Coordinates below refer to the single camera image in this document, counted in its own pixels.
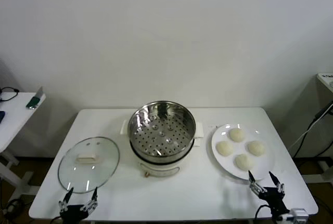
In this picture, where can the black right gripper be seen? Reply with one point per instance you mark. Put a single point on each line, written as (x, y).
(271, 199)

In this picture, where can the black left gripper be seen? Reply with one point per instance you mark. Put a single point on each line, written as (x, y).
(74, 212)

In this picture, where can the white steamed baozi bun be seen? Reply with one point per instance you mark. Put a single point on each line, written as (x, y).
(225, 148)
(256, 148)
(244, 162)
(237, 134)

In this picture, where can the perforated steel steamer basket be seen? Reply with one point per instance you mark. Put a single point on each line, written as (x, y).
(161, 135)

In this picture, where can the white round plate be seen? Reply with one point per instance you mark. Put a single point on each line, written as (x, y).
(265, 164)

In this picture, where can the white electric cooker base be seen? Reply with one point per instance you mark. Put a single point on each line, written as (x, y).
(158, 169)

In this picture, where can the white side table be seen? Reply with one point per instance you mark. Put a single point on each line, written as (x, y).
(15, 120)

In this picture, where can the dark blue small object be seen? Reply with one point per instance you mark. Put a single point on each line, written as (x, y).
(1, 117)

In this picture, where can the white table with black label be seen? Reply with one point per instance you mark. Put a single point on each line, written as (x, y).
(325, 81)

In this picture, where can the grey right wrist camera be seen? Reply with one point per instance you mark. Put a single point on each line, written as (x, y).
(299, 214)

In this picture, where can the white floor frame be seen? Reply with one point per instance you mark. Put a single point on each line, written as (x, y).
(323, 165)

